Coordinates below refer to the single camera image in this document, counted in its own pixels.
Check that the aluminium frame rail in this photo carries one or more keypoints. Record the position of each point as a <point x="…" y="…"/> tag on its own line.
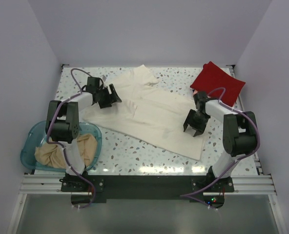
<point x="41" y="184"/>

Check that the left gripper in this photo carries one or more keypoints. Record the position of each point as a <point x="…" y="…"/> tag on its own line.
<point x="111" y="99"/>

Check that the tan t-shirt in basket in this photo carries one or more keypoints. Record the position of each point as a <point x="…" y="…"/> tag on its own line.
<point x="51" y="155"/>

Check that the teal plastic basket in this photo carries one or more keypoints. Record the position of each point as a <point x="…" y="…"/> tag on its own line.
<point x="37" y="137"/>

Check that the cream white t-shirt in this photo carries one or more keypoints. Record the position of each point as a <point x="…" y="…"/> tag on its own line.
<point x="149" y="114"/>

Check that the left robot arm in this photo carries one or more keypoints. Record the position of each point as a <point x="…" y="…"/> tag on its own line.
<point x="63" y="123"/>

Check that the folded red t-shirt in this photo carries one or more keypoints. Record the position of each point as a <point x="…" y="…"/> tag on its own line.
<point x="212" y="77"/>

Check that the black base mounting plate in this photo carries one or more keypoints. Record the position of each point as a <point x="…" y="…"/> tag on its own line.
<point x="101" y="188"/>

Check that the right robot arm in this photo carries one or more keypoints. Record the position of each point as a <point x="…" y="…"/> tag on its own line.
<point x="240" y="133"/>

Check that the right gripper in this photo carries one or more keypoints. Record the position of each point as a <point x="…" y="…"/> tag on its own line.
<point x="199" y="128"/>

